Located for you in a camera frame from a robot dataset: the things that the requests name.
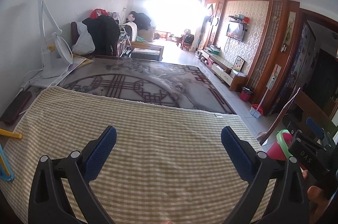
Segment red green trash bin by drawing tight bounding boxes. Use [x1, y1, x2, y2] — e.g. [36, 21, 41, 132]
[267, 129, 293, 161]

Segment person right hand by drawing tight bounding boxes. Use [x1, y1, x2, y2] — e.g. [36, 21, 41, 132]
[307, 186, 329, 222]

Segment wooden dining chair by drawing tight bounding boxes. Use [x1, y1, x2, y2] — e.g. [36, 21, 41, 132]
[256, 86, 321, 146]

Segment blue yellow toy stand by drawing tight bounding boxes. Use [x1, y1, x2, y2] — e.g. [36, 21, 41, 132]
[0, 146, 15, 181]

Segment red dustpan with broom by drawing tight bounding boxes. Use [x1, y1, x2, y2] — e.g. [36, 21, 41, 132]
[249, 87, 269, 119]

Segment yellow plastic clip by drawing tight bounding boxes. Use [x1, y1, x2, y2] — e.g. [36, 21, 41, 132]
[0, 129, 23, 139]

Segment small red waste basket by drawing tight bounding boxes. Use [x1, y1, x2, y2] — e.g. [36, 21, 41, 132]
[240, 87, 253, 101]

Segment black glasses case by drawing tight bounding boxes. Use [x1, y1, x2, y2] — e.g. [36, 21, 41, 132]
[0, 91, 32, 124]

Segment low tv cabinet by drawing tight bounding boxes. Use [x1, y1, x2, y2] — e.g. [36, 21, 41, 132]
[197, 50, 248, 92]

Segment yellow striped table mat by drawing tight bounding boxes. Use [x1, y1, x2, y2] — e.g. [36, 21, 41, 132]
[1, 87, 261, 223]

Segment white plastic bag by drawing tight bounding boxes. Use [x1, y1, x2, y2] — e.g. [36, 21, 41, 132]
[71, 22, 95, 55]

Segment black clothes pile on chair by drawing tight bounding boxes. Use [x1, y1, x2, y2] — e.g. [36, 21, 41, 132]
[82, 15, 120, 57]

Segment wooden sofa with cushions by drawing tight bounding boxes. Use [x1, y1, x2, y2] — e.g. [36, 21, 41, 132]
[123, 11, 164, 61]

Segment wall mounted television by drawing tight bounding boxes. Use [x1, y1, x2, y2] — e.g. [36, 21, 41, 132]
[226, 21, 246, 41]

